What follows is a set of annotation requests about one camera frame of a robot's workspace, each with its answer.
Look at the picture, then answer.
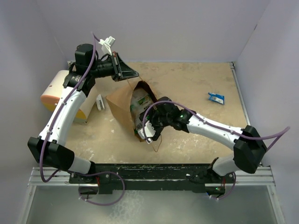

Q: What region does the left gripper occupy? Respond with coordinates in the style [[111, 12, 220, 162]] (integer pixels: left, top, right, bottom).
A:
[[90, 52, 139, 82]]

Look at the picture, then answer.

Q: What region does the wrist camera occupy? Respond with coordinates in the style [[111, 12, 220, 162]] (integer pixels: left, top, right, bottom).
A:
[[137, 121, 156, 144], [98, 36, 115, 55]]

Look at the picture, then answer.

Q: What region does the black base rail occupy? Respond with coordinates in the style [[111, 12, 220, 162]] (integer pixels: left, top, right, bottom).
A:
[[69, 163, 235, 194]]

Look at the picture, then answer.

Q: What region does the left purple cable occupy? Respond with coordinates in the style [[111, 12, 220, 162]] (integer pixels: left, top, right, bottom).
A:
[[39, 32, 126, 206]]

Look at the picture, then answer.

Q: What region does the orange beige box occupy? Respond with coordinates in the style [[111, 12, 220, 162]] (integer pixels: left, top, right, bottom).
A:
[[40, 70, 98, 123]]

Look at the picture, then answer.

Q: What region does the blue snack packet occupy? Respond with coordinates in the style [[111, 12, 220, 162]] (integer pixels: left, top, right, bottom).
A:
[[208, 92, 225, 105]]

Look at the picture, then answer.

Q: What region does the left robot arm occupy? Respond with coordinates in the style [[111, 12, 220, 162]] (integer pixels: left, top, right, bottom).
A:
[[28, 43, 139, 183]]

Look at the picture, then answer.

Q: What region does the small white clip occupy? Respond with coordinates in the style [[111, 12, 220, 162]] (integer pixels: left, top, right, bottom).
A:
[[96, 94, 105, 111]]

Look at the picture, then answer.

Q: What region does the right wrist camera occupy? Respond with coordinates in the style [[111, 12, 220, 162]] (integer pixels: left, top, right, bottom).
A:
[[137, 121, 156, 144]]

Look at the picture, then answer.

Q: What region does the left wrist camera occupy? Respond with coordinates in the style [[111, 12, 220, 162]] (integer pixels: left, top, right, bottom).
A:
[[98, 36, 115, 55]]

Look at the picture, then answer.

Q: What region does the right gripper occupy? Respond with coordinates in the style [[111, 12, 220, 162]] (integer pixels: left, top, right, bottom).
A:
[[140, 105, 172, 140]]

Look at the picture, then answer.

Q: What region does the brown paper bag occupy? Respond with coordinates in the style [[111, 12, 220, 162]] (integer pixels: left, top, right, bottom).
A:
[[106, 78, 157, 142]]

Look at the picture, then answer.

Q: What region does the green white snack packet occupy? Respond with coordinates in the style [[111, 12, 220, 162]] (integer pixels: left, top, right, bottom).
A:
[[130, 87, 154, 134]]

